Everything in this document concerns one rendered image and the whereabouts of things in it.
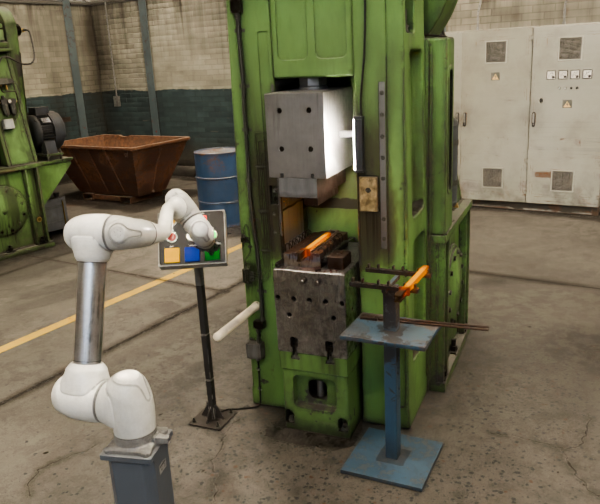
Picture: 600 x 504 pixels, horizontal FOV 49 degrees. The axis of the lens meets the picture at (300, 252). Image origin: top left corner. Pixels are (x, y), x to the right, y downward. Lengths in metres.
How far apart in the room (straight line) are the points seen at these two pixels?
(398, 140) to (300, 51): 0.63
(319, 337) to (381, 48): 1.41
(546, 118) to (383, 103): 5.11
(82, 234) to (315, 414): 1.66
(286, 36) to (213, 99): 7.85
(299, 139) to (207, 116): 8.12
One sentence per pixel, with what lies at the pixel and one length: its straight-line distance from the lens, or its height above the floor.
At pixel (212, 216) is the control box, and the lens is 3.38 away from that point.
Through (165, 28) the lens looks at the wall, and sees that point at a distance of 11.70.
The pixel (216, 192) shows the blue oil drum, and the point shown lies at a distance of 7.85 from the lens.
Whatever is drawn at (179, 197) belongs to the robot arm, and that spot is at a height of 1.36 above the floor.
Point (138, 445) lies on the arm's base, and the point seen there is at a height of 0.63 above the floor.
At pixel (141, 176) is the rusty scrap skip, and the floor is 0.40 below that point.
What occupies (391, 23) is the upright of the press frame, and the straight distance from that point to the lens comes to 3.15.
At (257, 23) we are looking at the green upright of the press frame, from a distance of 3.37.
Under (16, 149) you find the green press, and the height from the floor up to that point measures 1.11.
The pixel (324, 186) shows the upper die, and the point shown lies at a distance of 3.26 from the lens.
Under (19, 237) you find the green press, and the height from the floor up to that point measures 0.18.
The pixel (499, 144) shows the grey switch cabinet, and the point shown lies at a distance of 8.29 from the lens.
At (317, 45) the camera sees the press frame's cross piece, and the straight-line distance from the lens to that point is 3.26.
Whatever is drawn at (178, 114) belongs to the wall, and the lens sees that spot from 11.66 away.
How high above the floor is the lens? 1.94
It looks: 17 degrees down
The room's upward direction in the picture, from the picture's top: 3 degrees counter-clockwise
